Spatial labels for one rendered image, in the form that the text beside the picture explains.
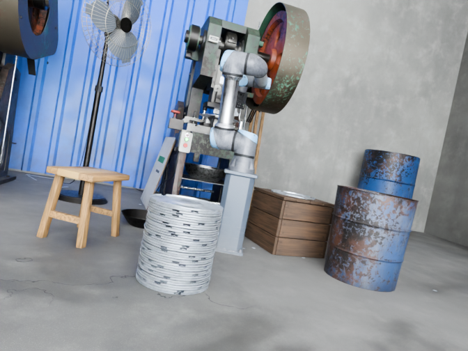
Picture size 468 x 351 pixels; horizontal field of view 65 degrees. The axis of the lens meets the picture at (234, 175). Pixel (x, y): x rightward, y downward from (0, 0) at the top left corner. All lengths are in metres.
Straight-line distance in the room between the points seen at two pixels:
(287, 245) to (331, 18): 3.13
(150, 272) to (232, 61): 1.16
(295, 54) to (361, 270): 1.49
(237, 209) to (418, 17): 4.01
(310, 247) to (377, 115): 2.86
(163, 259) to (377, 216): 1.08
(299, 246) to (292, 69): 1.21
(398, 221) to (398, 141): 3.18
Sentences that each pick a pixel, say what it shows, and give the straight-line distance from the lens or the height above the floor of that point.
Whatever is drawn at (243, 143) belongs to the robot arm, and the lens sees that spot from 2.04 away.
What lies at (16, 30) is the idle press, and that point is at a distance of 2.70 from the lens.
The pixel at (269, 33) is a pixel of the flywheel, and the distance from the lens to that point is 3.28.
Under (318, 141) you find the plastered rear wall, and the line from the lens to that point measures 4.50.
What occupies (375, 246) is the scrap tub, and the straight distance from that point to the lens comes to 1.99.
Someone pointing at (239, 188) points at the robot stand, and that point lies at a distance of 2.02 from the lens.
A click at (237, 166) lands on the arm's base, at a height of 0.48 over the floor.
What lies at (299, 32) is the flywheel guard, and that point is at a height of 1.45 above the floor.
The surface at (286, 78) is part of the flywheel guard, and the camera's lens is 2.70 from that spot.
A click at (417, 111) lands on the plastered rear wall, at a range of 5.31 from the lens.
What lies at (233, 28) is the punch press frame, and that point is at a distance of 2.96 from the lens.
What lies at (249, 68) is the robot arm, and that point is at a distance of 2.02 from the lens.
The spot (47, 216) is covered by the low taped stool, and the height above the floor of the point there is 0.10.
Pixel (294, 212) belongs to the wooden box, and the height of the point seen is 0.27.
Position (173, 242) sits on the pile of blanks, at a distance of 1.36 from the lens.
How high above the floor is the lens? 0.53
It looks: 3 degrees down
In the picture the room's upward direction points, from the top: 11 degrees clockwise
